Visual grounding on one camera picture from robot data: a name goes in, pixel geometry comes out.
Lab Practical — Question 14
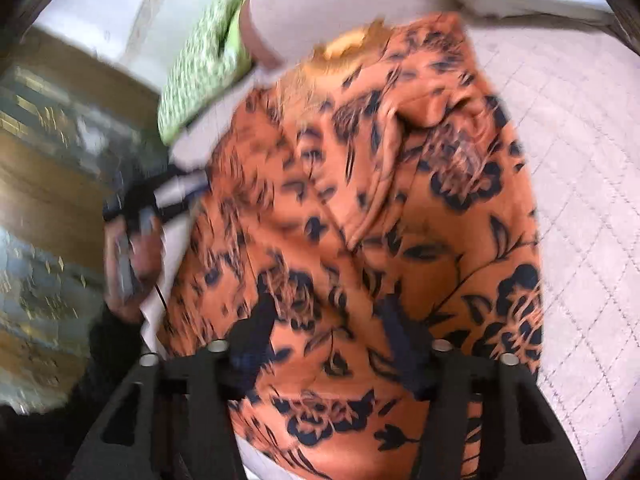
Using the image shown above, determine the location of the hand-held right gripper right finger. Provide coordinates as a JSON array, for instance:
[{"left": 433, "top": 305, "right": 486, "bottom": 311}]
[{"left": 376, "top": 299, "right": 588, "bottom": 480}]

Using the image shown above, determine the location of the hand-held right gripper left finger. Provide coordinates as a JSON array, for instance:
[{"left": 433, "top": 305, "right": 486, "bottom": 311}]
[{"left": 65, "top": 302, "right": 278, "bottom": 480}]

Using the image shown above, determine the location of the orange floral garment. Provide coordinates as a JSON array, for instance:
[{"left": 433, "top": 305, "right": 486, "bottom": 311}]
[{"left": 157, "top": 12, "right": 546, "bottom": 480}]

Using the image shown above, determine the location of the person's left hand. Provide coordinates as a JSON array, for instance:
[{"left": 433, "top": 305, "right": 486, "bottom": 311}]
[{"left": 106, "top": 230, "right": 167, "bottom": 322}]

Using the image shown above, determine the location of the wooden door with glass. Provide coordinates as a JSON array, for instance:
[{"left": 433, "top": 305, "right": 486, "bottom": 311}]
[{"left": 0, "top": 25, "right": 167, "bottom": 411}]

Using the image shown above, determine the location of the green patterned folded blanket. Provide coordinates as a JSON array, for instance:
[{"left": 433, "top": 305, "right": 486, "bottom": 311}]
[{"left": 157, "top": 0, "right": 257, "bottom": 144}]

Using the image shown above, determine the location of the pink quilted sofa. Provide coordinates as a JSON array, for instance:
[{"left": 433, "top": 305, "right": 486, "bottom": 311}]
[{"left": 135, "top": 0, "right": 640, "bottom": 480}]

